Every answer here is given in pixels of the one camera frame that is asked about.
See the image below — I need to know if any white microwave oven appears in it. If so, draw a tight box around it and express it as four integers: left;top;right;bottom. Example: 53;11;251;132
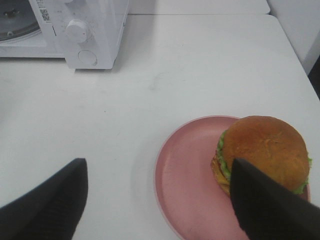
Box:
0;0;130;70

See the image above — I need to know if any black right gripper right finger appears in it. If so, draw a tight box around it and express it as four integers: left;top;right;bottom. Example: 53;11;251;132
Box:
230;158;320;240

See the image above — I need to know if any toy hamburger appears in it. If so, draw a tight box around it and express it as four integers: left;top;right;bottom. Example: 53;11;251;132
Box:
210;115;312;195

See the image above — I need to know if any white timer knob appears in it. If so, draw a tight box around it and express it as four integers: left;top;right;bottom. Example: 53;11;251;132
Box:
65;19;90;44

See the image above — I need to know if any pink round plate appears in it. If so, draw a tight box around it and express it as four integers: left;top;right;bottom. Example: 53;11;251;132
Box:
154;116;309;240

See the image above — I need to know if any glass microwave turntable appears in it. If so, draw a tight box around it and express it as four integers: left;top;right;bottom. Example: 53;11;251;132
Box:
0;0;40;41

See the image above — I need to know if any round white door button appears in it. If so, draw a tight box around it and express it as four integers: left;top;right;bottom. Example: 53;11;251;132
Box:
78;50;97;66

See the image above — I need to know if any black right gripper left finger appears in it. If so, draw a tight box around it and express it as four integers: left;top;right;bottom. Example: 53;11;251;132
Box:
0;158;89;240

